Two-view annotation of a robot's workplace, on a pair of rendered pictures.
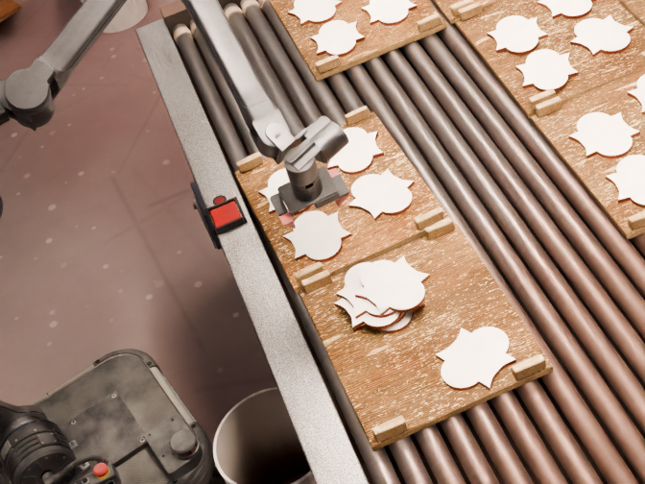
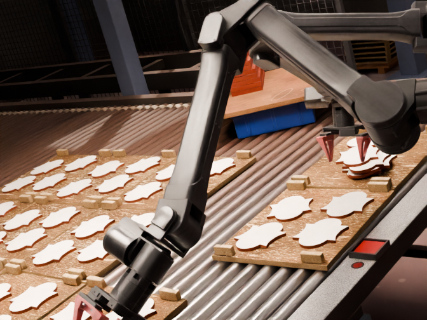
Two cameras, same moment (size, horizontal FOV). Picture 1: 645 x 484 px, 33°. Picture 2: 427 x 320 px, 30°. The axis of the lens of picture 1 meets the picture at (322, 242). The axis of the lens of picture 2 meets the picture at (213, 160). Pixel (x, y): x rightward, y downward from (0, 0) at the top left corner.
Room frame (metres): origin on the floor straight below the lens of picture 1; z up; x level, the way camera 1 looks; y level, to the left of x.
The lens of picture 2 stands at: (3.19, 1.27, 1.85)
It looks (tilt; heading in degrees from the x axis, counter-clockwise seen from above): 19 degrees down; 228
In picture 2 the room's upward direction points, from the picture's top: 16 degrees counter-clockwise
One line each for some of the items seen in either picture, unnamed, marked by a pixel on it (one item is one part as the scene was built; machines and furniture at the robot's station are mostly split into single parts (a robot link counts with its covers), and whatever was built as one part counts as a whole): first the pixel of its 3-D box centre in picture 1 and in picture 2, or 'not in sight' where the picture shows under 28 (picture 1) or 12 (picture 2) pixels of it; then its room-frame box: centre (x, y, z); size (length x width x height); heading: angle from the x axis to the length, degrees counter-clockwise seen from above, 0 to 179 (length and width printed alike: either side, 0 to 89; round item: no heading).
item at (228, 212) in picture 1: (226, 216); (369, 249); (1.80, 0.18, 0.92); 0.06 x 0.06 x 0.01; 5
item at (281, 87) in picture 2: not in sight; (272, 87); (0.93, -0.80, 1.03); 0.50 x 0.50 x 0.02; 37
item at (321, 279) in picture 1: (317, 281); (380, 182); (1.49, 0.04, 0.95); 0.06 x 0.02 x 0.03; 96
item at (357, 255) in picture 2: (226, 215); (369, 248); (1.80, 0.18, 0.92); 0.08 x 0.08 x 0.02; 5
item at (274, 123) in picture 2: not in sight; (274, 106); (0.98, -0.76, 0.97); 0.31 x 0.31 x 0.10; 37
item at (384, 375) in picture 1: (418, 328); (370, 160); (1.31, -0.12, 0.93); 0.41 x 0.35 x 0.02; 6
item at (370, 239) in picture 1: (337, 196); (305, 224); (1.73, -0.06, 0.93); 0.41 x 0.35 x 0.02; 8
